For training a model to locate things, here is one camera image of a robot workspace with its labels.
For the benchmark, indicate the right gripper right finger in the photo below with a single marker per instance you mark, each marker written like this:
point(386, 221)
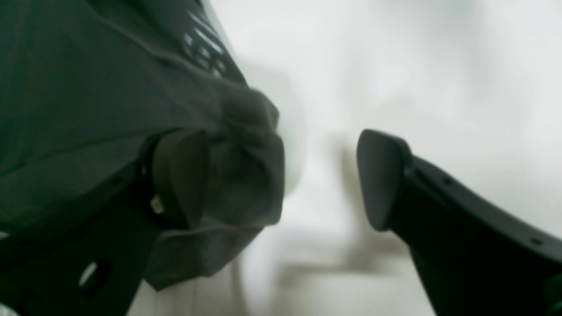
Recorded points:
point(472, 258)

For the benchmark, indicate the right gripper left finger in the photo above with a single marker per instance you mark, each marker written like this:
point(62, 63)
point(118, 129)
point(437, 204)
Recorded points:
point(89, 257)

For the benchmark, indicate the dark grey T-shirt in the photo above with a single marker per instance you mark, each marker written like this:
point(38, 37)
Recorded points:
point(87, 85)

